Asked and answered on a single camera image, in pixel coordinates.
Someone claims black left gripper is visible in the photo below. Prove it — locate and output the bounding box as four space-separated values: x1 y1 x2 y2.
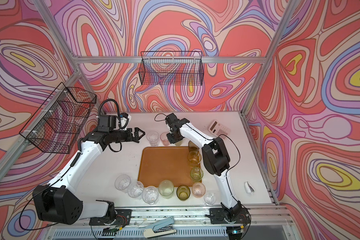
109 127 146 144

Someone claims pale green textured glass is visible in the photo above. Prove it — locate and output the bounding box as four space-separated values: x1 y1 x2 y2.
175 141 183 147

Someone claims olive brown textured glass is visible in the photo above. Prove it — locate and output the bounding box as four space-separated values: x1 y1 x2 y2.
188 141 199 152

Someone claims yellow faceted glass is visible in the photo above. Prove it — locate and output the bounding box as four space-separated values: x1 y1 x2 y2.
188 151 202 168

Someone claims bright green faceted glass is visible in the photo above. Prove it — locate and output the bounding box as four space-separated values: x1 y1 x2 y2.
190 167 204 183

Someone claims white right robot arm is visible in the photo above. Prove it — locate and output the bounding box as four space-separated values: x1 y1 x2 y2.
166 121 242 222

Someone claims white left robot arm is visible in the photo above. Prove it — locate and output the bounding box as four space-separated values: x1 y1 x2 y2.
33 128 145 225

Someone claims orange brown plastic tray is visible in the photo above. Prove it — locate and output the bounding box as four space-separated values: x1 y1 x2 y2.
138 147 194 187

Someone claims pink ribbed glass top row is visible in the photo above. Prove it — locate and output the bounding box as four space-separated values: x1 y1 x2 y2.
160 132 170 146

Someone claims clear faceted glass near marker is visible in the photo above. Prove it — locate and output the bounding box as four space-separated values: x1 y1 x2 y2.
146 131 160 147

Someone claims pink calculator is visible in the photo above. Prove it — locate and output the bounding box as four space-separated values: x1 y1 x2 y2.
208 120 231 140

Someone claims clear glass front far left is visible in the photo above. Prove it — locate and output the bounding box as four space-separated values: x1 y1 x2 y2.
114 174 132 193

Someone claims pale green glass front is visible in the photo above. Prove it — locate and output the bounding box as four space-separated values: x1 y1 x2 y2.
159 180 174 199

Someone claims olive glass front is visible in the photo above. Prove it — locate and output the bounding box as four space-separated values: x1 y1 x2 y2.
176 185 191 201

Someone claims pink textured glass front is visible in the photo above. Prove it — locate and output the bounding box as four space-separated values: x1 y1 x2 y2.
192 182 206 198

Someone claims small clear glass front right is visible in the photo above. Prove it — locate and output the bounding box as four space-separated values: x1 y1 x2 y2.
204 192 216 206

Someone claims blue grey stapler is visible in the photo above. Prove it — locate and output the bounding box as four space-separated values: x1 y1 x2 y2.
143 217 177 239

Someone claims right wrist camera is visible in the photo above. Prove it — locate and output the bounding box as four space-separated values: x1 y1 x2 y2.
165 113 190 127

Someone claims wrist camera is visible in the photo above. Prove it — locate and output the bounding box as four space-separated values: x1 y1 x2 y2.
165 113 190 127
97 113 132 133

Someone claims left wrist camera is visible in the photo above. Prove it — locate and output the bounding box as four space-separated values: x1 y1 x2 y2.
97 113 132 133

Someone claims black wire basket back wall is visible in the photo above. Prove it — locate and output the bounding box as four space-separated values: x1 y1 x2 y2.
139 51 204 86

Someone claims black wire basket wall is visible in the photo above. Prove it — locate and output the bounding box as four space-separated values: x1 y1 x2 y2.
139 51 204 86
19 83 97 154

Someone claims black wire basket left wall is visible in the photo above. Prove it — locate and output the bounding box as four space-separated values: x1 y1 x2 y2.
19 83 97 154

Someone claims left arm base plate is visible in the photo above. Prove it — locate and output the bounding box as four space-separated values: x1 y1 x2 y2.
89 209 132 235

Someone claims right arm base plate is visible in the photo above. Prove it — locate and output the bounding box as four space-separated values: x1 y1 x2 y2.
205 207 252 226

